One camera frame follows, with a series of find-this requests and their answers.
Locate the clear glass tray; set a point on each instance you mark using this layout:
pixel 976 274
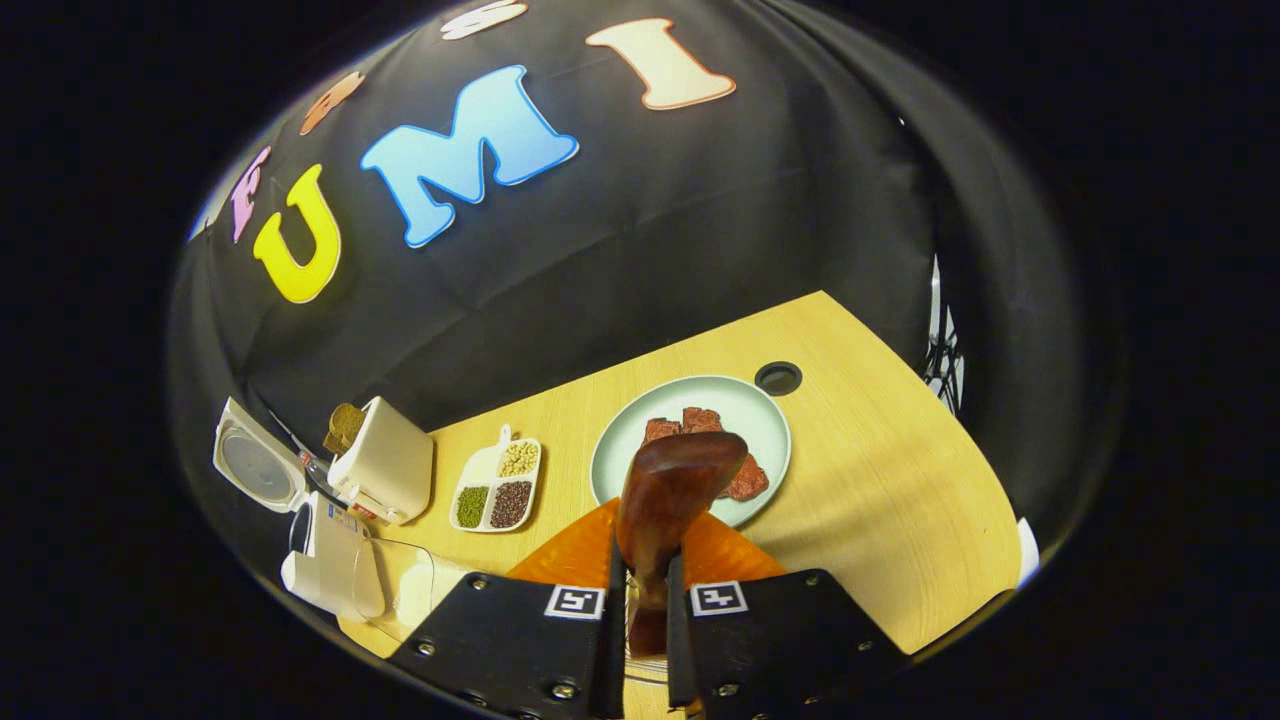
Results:
pixel 410 560

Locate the heap of green beans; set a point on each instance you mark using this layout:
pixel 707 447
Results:
pixel 472 507

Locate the black desk grommet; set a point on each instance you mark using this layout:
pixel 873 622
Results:
pixel 778 378

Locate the brown wooden spoon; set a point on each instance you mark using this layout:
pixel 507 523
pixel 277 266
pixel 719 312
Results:
pixel 670 490

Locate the heap of pale beans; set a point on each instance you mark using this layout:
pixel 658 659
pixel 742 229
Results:
pixel 518 459

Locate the white toaster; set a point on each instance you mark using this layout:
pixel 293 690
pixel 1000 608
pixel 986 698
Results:
pixel 390 465

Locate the small clear bottle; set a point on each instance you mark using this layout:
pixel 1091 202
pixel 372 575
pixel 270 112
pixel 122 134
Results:
pixel 345 500

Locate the white rice cooker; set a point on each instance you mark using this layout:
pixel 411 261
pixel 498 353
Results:
pixel 255 460

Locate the pale green plate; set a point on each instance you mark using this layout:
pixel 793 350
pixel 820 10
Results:
pixel 760 420

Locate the white rice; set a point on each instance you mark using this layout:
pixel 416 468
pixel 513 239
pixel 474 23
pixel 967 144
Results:
pixel 430 595

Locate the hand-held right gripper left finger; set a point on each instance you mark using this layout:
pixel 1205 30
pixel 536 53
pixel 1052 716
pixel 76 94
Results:
pixel 510 650

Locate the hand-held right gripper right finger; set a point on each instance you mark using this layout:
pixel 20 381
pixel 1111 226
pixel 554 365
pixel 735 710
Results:
pixel 790 650

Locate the black backdrop cloth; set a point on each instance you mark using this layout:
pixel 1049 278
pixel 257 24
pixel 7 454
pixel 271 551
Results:
pixel 650 220

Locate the heap of dark beans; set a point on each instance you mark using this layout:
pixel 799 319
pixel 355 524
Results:
pixel 510 505

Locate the brown bread slice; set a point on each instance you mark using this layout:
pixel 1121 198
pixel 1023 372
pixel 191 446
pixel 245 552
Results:
pixel 350 420
pixel 336 441

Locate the white divided dish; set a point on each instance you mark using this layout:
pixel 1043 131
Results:
pixel 485 465

